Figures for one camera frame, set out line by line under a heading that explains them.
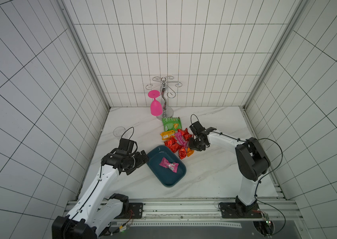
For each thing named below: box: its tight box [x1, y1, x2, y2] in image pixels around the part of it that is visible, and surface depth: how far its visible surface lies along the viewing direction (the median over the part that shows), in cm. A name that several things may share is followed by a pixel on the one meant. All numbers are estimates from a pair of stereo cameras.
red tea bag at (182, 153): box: [178, 146, 187, 160], surface depth 93 cm
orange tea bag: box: [186, 147, 195, 157], surface depth 94 cm
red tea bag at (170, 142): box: [164, 135, 178, 149], surface depth 97 cm
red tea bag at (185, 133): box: [177, 127, 193, 141], surface depth 101 cm
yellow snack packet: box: [160, 129, 176, 141], surface depth 102 cm
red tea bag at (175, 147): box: [169, 142, 184, 153], surface depth 95 cm
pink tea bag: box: [159, 157, 179, 173], surface depth 85 cm
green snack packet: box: [161, 117, 182, 132], surface depth 108 cm
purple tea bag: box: [174, 131, 188, 149], surface depth 99 cm
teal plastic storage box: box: [146, 144, 187, 188], surface depth 87 cm
